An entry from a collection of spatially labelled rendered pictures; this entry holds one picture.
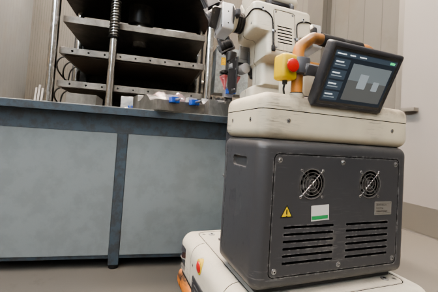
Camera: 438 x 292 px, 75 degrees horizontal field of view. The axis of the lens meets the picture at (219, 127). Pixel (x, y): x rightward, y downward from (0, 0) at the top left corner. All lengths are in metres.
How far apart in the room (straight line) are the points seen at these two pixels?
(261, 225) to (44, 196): 1.13
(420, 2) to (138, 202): 2.79
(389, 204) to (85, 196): 1.29
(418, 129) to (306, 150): 2.18
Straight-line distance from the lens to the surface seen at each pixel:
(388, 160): 1.03
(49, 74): 2.42
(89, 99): 1.70
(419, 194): 2.93
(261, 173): 0.75
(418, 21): 3.16
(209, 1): 1.44
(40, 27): 11.82
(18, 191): 1.65
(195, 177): 1.54
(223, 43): 1.59
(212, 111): 1.57
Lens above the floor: 0.68
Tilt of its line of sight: 2 degrees up
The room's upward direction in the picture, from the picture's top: 4 degrees clockwise
